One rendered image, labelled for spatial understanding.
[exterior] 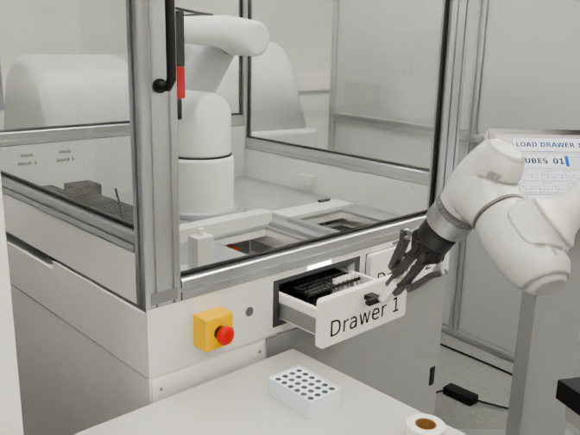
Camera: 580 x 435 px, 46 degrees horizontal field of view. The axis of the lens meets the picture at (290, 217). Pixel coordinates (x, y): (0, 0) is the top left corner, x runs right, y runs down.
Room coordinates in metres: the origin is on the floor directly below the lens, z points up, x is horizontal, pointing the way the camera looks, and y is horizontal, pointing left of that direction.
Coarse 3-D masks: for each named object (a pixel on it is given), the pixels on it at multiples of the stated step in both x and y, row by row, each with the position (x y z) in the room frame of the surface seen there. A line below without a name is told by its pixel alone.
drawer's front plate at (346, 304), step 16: (352, 288) 1.39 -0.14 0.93; (368, 288) 1.41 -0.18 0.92; (384, 288) 1.45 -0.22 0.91; (320, 304) 1.32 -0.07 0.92; (336, 304) 1.34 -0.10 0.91; (352, 304) 1.38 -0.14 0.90; (384, 304) 1.46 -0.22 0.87; (400, 304) 1.50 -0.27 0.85; (320, 320) 1.32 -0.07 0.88; (352, 320) 1.38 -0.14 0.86; (384, 320) 1.46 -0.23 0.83; (320, 336) 1.32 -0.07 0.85; (336, 336) 1.35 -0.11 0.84; (352, 336) 1.38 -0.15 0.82
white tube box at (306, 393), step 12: (288, 372) 1.26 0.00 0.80; (300, 372) 1.26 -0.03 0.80; (312, 372) 1.25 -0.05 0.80; (276, 384) 1.21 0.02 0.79; (288, 384) 1.21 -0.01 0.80; (300, 384) 1.21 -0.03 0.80; (312, 384) 1.21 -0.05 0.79; (324, 384) 1.21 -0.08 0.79; (276, 396) 1.21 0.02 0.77; (288, 396) 1.18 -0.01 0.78; (300, 396) 1.16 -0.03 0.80; (312, 396) 1.16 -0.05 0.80; (324, 396) 1.16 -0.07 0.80; (336, 396) 1.18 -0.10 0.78; (300, 408) 1.16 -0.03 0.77; (312, 408) 1.14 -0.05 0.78; (324, 408) 1.16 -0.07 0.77
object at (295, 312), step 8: (352, 272) 1.60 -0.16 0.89; (360, 280) 1.58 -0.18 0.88; (368, 280) 1.56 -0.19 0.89; (280, 296) 1.44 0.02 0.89; (288, 296) 1.43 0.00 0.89; (280, 304) 1.43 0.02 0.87; (288, 304) 1.42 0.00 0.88; (296, 304) 1.40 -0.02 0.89; (304, 304) 1.38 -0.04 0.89; (280, 312) 1.43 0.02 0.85; (288, 312) 1.41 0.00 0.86; (296, 312) 1.39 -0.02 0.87; (304, 312) 1.38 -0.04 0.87; (312, 312) 1.36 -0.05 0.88; (288, 320) 1.41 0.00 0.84; (296, 320) 1.39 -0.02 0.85; (304, 320) 1.38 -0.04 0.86; (312, 320) 1.36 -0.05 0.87; (304, 328) 1.38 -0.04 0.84; (312, 328) 1.36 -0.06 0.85
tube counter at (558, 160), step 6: (552, 156) 2.06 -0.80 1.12; (558, 156) 2.06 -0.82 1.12; (564, 156) 2.06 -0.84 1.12; (570, 156) 2.06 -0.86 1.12; (576, 156) 2.07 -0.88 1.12; (552, 162) 2.05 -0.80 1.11; (558, 162) 2.05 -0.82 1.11; (564, 162) 2.05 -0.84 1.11; (570, 162) 2.05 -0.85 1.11; (576, 162) 2.05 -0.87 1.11
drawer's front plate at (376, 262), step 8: (392, 248) 1.70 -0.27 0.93; (408, 248) 1.73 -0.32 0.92; (368, 256) 1.64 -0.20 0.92; (376, 256) 1.64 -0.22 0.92; (384, 256) 1.66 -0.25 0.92; (368, 264) 1.64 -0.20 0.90; (376, 264) 1.64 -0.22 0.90; (384, 264) 1.67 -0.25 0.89; (432, 264) 1.81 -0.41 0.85; (368, 272) 1.63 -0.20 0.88; (376, 272) 1.64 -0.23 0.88; (384, 272) 1.67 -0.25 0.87; (424, 272) 1.79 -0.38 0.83
